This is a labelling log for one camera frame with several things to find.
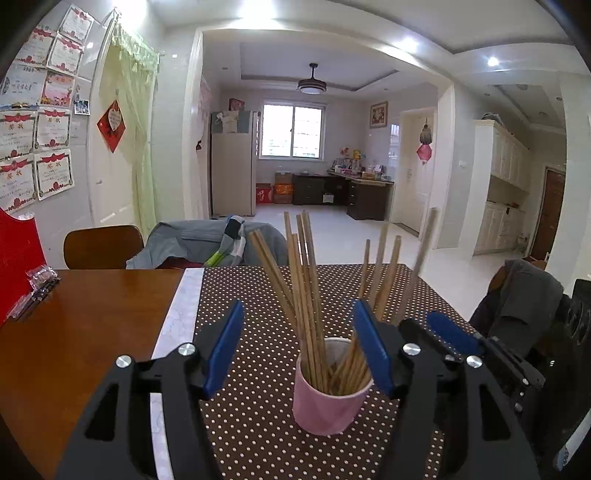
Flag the red bag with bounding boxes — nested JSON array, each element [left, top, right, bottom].
[[0, 211, 46, 324]]

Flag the white table runner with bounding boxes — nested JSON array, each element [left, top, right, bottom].
[[150, 268, 204, 479]]

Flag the red cardboard box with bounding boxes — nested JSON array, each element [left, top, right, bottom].
[[256, 183, 273, 204]]

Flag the grey jacket on chair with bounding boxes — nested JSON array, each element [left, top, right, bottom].
[[126, 216, 288, 269]]

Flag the red diamond wall ornament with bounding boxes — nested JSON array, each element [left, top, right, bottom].
[[97, 100, 126, 153]]

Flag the white cabinet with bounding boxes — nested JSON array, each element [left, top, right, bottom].
[[473, 120, 532, 255]]

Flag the ceiling fan lamp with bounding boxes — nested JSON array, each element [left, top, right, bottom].
[[297, 62, 328, 95]]

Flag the window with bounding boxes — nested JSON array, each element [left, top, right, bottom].
[[259, 101, 325, 161]]

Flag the green curtain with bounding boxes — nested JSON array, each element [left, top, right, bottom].
[[99, 20, 159, 235]]

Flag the chair with dark jacket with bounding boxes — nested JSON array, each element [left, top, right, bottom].
[[470, 259, 572, 360]]

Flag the pink cup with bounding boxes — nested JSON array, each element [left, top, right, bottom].
[[293, 356, 374, 436]]

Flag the framed picture far wall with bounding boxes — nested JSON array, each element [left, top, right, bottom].
[[370, 101, 389, 129]]

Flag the brown polka dot tablecloth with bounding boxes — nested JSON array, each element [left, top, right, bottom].
[[193, 263, 477, 480]]

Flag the wooden chopstick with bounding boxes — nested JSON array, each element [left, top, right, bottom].
[[283, 212, 321, 387], [297, 211, 329, 393], [358, 239, 370, 299], [249, 230, 298, 334], [332, 235, 402, 396], [392, 207, 439, 326]]

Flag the beige refrigerator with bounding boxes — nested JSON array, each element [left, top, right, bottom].
[[209, 110, 260, 217]]

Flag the plastic packet on table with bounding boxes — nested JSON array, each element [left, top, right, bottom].
[[7, 265, 60, 320]]

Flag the dark wooden desk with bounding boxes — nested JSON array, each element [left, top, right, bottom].
[[293, 173, 394, 221]]

